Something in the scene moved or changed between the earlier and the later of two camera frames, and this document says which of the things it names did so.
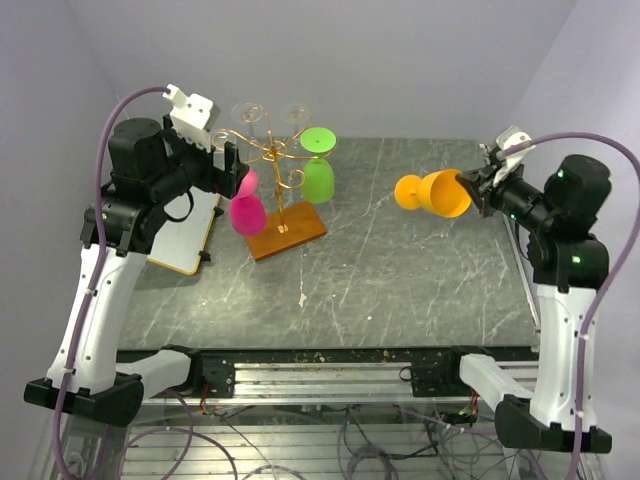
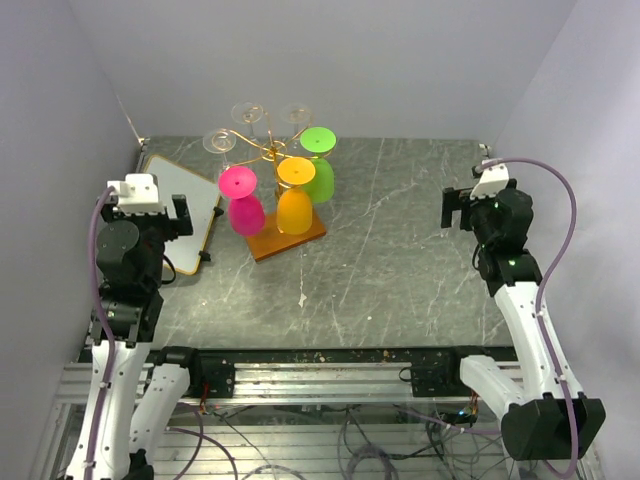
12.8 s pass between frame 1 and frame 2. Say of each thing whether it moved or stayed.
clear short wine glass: stayed
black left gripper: moved
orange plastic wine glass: moved
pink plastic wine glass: stayed
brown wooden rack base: stayed
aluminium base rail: stayed
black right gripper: moved
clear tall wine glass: stayed
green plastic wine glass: stayed
